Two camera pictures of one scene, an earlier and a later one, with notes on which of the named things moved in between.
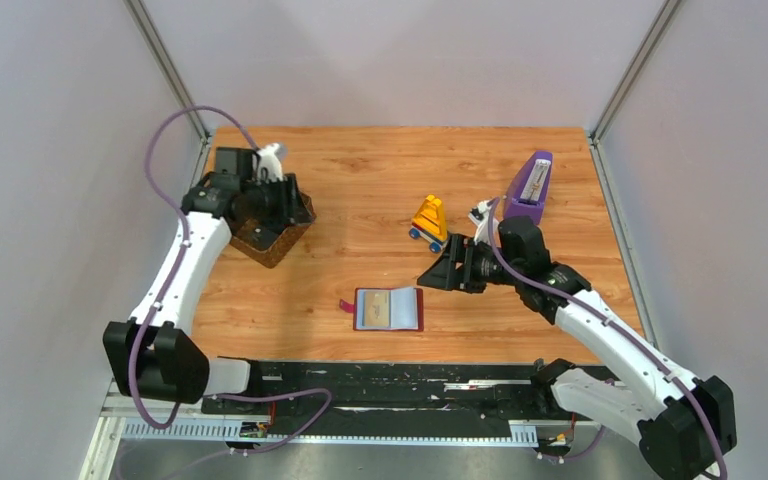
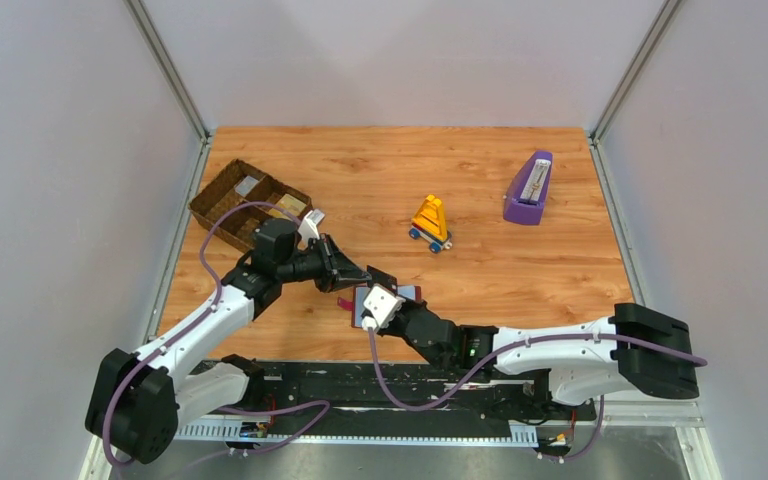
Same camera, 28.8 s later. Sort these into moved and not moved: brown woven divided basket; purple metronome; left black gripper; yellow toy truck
Moved: left black gripper
Not moved: yellow toy truck; brown woven divided basket; purple metronome
